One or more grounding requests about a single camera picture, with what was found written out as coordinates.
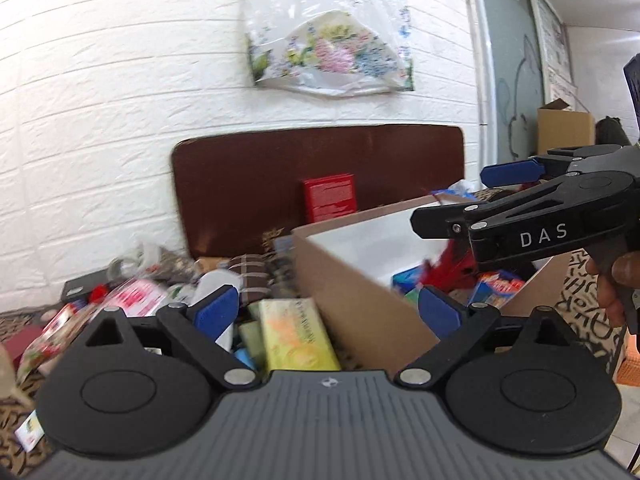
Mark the dark red box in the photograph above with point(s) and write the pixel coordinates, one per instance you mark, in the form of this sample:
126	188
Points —
25	342

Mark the black box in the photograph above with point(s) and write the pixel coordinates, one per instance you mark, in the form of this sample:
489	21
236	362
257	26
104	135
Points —
80	287

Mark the blue white red packet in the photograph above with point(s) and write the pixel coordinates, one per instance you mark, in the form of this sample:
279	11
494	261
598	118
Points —
495	287

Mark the dark bag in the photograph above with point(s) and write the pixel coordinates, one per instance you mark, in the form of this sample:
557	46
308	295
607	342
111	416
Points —
611	132

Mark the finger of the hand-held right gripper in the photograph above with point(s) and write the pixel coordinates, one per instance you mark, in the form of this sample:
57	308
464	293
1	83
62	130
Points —
510	172
440	222

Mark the olive green box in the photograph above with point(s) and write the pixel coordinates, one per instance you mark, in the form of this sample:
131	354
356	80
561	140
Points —
252	337

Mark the red feather duster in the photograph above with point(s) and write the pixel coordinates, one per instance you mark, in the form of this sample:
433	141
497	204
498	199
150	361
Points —
452	267

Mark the dark brown wooden board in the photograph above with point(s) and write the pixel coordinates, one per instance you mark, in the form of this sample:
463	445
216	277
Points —
240	185

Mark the brown checked cloth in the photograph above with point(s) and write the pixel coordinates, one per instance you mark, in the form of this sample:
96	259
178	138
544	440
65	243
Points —
255	270

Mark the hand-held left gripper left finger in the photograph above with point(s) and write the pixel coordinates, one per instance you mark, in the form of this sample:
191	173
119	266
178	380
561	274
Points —
217	312

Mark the wall notices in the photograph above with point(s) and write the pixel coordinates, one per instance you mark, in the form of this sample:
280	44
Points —
555	35

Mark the white red print packet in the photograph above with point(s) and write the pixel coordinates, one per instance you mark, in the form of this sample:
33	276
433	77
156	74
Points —
140	295

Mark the red white long packet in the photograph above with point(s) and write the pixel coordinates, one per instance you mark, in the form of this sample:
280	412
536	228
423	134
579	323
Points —
60	325

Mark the leopard print blanket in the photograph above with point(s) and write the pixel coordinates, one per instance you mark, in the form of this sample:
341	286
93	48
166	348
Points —
585	320

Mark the floral plastic bag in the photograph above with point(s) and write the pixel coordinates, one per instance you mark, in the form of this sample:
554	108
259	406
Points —
325	35

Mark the person's right hand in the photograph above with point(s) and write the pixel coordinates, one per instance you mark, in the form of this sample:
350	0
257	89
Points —
617	285

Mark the blue snack packet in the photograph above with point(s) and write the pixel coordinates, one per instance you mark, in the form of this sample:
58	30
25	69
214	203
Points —
407	279

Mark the orange basket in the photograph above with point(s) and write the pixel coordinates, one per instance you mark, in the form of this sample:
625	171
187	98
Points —
630	360

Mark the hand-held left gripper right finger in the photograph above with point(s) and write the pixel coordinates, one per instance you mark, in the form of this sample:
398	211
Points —
440	315

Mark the cardboard box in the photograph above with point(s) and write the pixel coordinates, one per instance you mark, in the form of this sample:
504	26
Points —
340	285

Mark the yellow green box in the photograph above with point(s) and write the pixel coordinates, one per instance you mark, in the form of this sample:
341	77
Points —
295	335

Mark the open brown carton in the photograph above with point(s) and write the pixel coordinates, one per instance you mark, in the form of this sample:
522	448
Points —
565	130

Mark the blue tube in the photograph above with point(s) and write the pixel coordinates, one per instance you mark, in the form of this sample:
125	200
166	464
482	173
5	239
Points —
245	359

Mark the crumpled clear plastic packet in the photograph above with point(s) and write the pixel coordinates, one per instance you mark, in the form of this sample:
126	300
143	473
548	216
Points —
160	260

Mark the small white green packet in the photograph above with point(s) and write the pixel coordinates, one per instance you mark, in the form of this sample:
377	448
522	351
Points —
27	430

